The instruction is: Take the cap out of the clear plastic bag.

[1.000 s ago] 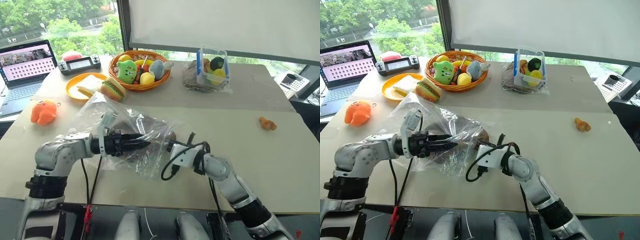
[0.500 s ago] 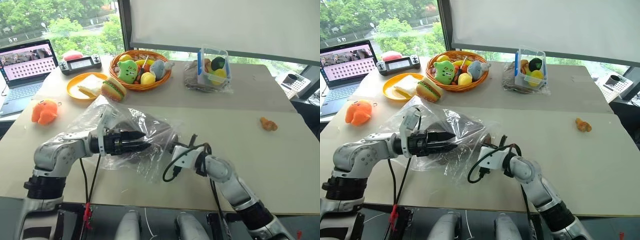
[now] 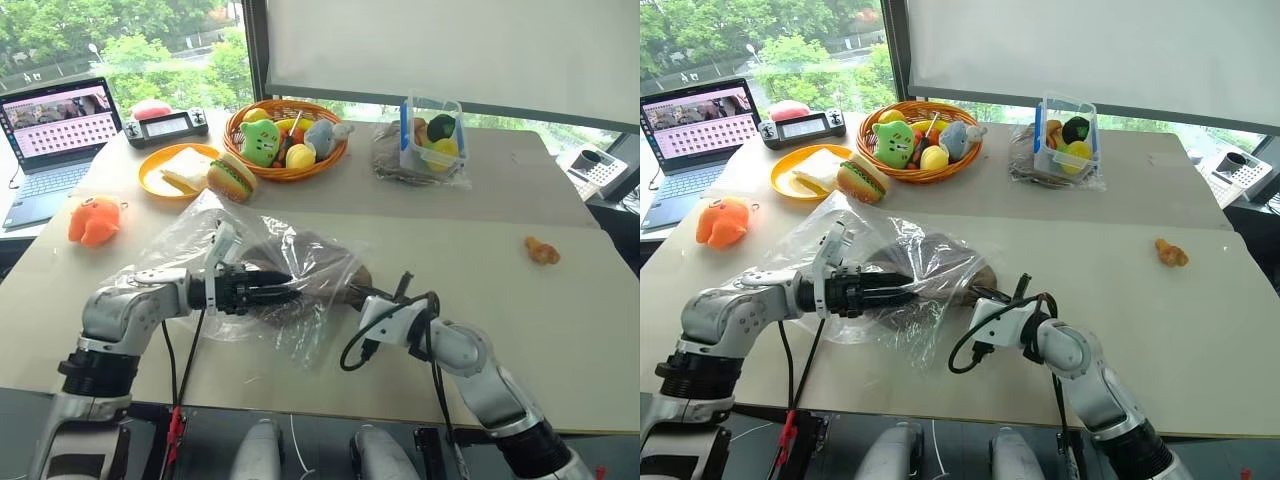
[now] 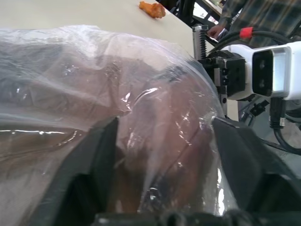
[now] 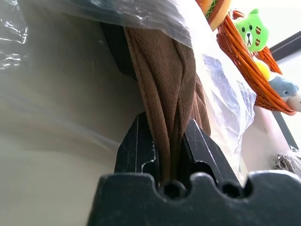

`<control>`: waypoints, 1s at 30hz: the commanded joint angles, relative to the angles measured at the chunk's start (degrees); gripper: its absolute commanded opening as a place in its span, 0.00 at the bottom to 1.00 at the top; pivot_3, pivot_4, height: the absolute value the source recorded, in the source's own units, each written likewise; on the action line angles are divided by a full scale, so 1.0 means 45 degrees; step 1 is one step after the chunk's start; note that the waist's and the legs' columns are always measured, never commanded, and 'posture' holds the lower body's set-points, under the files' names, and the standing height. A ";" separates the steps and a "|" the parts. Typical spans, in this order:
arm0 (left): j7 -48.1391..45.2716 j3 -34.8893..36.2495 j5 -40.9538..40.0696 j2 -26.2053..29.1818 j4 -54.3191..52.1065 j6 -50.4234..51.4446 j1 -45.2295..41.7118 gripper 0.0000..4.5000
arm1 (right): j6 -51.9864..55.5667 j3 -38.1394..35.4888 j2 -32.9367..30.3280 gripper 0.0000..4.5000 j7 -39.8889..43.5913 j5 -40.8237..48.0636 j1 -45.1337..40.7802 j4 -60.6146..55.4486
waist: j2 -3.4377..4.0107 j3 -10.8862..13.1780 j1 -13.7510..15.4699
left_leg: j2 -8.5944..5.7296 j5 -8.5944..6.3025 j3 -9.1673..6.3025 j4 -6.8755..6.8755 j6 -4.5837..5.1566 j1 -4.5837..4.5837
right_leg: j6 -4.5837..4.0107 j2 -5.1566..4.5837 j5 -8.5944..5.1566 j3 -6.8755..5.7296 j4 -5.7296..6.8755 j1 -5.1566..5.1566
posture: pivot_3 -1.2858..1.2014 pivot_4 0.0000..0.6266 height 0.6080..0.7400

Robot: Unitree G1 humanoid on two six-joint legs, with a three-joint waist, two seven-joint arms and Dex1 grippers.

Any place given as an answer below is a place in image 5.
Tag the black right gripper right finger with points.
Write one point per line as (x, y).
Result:
(202, 153)

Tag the blue plush dolphin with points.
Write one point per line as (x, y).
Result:
(283, 88)

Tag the plush hamburger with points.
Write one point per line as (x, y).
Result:
(217, 11)

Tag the clear bag under box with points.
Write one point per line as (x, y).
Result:
(290, 162)

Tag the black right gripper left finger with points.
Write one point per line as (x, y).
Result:
(134, 150)

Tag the yellow plush lemon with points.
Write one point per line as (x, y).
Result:
(263, 68)

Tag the brown cloth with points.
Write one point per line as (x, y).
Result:
(162, 77)

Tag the green plush bear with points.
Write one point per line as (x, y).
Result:
(252, 30)

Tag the orange wicker basket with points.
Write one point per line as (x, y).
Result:
(240, 61)

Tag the clear plastic bag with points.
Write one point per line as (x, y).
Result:
(225, 94)

